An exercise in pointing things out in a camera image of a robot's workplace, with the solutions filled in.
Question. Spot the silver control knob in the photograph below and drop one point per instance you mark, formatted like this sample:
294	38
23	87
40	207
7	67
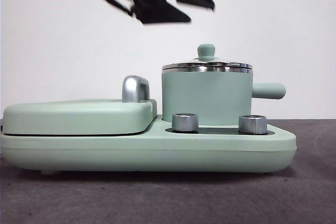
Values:
185	123
252	124

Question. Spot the mint green breakfast machine base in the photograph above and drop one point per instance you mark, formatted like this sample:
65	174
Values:
78	153

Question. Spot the mint green griddle cover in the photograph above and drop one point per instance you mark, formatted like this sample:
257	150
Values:
78	116

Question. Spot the glass lid with green knob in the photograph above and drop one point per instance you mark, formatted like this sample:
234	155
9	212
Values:
206	51

